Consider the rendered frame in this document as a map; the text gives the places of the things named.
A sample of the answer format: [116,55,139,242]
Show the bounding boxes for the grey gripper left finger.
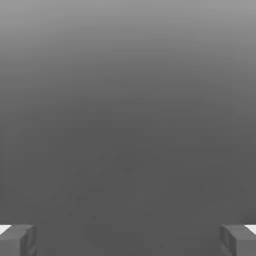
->
[0,223,38,256]

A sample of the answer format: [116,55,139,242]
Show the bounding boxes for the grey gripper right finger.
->
[219,223,256,256]

